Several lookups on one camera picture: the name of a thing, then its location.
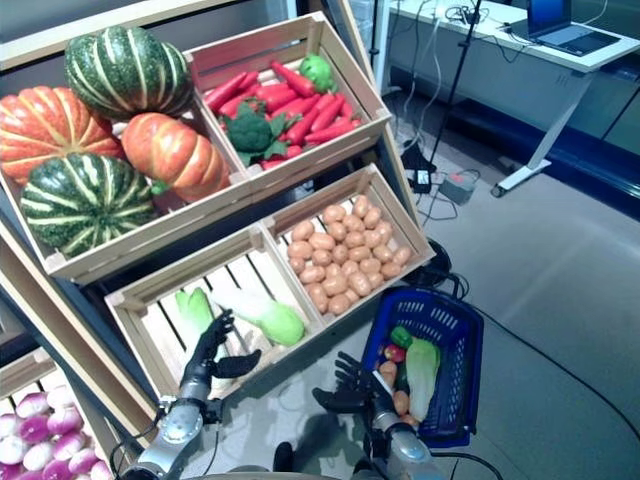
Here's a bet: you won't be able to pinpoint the wooden crate with carrots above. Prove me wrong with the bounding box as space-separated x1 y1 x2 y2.
183 10 392 201

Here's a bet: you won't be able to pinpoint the wooden crate with pumpkins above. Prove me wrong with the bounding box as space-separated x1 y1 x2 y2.
0 47 251 286

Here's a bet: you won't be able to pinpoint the orange striped pumpkin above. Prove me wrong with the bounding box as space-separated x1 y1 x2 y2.
120 112 232 204
0 85 125 187

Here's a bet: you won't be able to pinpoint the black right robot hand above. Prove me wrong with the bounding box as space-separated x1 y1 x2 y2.
311 351 399 419

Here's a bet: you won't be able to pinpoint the open laptop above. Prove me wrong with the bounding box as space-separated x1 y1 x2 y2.
517 0 624 55

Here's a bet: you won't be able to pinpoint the grey robot torso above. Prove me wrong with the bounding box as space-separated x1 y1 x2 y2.
199 463 366 480

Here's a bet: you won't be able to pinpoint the black tripod pole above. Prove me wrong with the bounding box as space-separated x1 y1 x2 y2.
427 0 485 166

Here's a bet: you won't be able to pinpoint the wooden crate with cabbages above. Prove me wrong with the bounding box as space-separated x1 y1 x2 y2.
103 219 329 401

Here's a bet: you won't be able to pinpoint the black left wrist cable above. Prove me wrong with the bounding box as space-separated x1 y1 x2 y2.
108 409 166 476

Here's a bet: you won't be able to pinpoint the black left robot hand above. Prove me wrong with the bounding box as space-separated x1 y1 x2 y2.
179 308 263 401

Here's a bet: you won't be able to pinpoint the wooden crate with turnips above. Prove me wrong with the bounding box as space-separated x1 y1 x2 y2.
0 347 116 480

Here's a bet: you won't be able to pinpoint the green striped pumpkin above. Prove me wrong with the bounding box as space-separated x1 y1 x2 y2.
19 153 159 259
63 25 195 122

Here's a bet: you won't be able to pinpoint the grey power strip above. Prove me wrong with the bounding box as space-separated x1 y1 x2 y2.
438 172 475 205

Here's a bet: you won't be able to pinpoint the light green lettuce head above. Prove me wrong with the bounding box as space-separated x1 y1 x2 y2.
298 53 337 94

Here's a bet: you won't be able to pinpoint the blue plastic shopping basket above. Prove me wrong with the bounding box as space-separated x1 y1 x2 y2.
360 287 485 449

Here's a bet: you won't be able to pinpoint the white office desk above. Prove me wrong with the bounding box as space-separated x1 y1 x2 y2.
387 0 640 199

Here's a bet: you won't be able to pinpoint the wooden crate with potatoes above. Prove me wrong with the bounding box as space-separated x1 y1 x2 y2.
259 162 437 329

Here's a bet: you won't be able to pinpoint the black power adapter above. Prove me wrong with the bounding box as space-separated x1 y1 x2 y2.
407 167 436 195

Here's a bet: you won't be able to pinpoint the black floor cable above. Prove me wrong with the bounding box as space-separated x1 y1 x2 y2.
449 279 640 436

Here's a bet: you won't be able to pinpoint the black robot foot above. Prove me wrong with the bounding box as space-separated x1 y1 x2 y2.
272 441 297 474

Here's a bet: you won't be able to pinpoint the napa cabbage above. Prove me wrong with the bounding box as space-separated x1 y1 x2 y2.
209 289 306 347
404 338 442 424
174 287 216 346

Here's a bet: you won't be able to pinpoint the dark green broccoli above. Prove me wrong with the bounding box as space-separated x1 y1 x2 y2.
219 102 291 166

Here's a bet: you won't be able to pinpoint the white hanging cables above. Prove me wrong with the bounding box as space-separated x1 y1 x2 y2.
402 0 446 146

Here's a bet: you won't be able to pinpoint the wooden display rack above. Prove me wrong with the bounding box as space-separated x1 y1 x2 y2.
0 0 426 451

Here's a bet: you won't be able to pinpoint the black cable bundle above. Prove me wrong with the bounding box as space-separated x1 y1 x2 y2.
419 238 471 301

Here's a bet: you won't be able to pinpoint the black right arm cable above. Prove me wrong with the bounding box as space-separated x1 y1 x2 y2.
429 449 504 480

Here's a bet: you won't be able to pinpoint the black desk cable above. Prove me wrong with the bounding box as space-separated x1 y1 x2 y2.
444 0 531 64

